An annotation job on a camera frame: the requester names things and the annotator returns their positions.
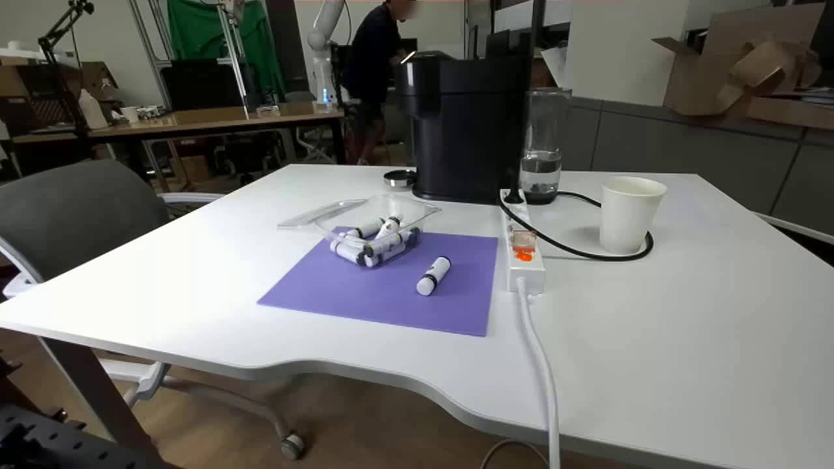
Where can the white power strip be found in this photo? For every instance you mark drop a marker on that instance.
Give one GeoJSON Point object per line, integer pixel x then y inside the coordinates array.
{"type": "Point", "coordinates": [522, 245]}

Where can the pile of small bottles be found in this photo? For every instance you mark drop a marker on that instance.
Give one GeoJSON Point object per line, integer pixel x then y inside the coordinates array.
{"type": "Point", "coordinates": [375, 243]}

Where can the single small white bottle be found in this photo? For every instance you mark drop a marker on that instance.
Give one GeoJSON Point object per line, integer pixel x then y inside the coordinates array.
{"type": "Point", "coordinates": [430, 282]}

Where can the small round metal tray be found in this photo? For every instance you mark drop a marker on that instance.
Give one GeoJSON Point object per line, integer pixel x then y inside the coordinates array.
{"type": "Point", "coordinates": [401, 178]}

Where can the purple mat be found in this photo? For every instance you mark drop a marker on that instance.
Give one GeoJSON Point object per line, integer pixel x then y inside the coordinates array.
{"type": "Point", "coordinates": [328, 284]}

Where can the black coffee machine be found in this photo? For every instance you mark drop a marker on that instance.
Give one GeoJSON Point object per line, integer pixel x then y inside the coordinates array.
{"type": "Point", "coordinates": [465, 123]}

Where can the clear water tank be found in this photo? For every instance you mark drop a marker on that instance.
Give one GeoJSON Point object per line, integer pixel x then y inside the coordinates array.
{"type": "Point", "coordinates": [544, 149]}

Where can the wooden background desk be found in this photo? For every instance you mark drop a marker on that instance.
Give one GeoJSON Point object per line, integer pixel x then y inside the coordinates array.
{"type": "Point", "coordinates": [226, 122]}

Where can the person in dark clothes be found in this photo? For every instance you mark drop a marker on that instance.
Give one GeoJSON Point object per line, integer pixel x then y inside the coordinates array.
{"type": "Point", "coordinates": [372, 63]}

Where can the white paper cup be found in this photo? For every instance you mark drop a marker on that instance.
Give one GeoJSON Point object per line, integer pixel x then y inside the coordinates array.
{"type": "Point", "coordinates": [630, 206]}

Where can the grey office chair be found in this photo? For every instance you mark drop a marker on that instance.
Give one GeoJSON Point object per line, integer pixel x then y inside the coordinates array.
{"type": "Point", "coordinates": [63, 218]}

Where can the cardboard box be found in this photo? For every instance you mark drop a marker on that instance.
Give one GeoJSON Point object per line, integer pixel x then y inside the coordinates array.
{"type": "Point", "coordinates": [747, 53]}

